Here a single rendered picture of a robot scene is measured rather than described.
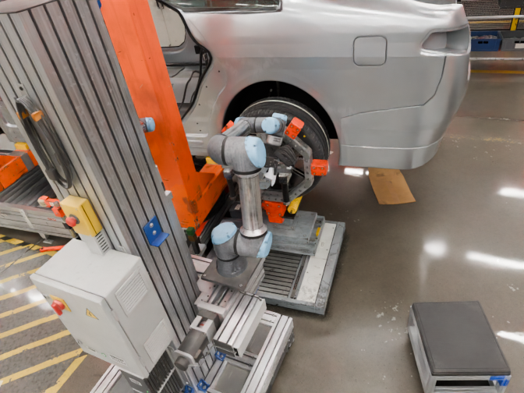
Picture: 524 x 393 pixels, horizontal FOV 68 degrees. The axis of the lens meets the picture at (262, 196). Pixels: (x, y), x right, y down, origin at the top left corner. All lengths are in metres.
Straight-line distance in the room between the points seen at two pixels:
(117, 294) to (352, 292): 1.75
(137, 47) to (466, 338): 2.12
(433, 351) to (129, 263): 1.47
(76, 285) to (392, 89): 1.77
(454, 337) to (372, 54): 1.48
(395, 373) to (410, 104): 1.48
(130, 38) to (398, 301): 2.17
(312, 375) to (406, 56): 1.79
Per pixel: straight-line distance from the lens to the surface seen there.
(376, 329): 2.60
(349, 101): 2.33
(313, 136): 2.32
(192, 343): 1.72
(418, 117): 2.35
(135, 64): 2.11
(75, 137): 1.23
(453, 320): 2.29
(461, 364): 2.17
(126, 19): 2.04
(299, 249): 2.84
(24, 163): 4.04
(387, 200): 3.47
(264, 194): 2.58
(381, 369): 2.47
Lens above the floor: 2.15
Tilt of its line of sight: 37 degrees down
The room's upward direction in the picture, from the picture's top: 10 degrees counter-clockwise
